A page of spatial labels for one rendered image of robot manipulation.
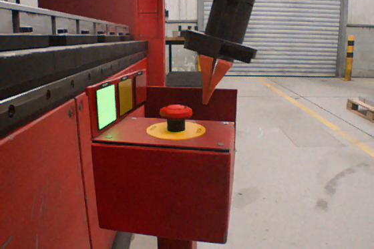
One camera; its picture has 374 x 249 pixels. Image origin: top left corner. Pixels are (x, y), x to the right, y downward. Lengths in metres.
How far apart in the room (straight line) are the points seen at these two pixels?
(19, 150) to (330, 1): 7.70
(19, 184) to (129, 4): 1.75
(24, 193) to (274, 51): 7.14
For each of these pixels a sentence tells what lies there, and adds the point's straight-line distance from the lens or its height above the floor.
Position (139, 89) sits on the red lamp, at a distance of 0.49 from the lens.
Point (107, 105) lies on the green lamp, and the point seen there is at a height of 0.81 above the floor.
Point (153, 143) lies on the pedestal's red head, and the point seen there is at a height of 0.78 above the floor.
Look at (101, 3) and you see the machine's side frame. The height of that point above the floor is 1.13.
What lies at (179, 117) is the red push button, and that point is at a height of 0.80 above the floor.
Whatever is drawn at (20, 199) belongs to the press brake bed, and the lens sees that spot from 0.49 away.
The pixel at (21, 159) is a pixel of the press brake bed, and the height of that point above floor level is 0.72.
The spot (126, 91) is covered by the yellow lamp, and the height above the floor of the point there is 0.82.
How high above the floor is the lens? 0.89
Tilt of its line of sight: 13 degrees down
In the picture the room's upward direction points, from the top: straight up
